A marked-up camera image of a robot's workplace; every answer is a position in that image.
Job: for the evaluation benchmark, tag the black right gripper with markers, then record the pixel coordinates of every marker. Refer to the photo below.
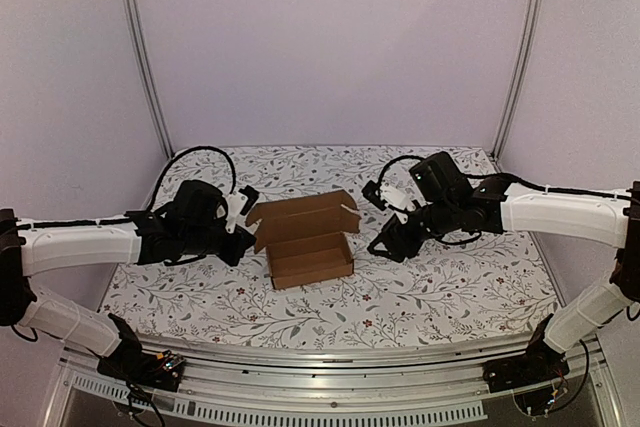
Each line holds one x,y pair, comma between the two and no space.
400,232

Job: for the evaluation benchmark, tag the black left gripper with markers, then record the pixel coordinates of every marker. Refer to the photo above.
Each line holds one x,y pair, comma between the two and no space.
242,241

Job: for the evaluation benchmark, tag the brown cardboard box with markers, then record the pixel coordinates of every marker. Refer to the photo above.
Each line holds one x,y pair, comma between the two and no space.
305,238

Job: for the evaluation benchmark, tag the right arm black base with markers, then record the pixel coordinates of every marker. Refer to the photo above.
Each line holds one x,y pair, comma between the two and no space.
538,363

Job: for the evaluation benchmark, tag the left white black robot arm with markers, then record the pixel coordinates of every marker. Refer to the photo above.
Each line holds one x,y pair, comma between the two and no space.
200,221

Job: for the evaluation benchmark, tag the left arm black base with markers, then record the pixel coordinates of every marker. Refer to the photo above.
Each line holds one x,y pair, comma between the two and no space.
129,363

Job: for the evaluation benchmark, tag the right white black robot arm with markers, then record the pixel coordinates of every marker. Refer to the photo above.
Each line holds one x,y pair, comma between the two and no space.
454,201

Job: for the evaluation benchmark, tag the floral patterned table mat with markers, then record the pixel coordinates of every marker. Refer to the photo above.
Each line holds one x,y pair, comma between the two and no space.
453,291

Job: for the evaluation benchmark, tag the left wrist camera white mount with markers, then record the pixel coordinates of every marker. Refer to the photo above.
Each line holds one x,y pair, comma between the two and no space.
239,205

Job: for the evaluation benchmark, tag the aluminium front rail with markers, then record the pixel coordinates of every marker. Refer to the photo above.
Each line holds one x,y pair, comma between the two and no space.
440,385

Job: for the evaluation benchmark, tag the left aluminium frame post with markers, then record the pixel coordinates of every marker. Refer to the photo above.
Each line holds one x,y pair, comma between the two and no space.
135,27

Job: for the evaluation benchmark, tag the aluminium frame post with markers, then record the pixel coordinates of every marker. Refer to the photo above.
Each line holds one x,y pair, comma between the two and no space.
135,27
525,47

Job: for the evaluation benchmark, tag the right aluminium frame post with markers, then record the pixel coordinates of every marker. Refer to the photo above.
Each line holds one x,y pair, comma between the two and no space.
525,47

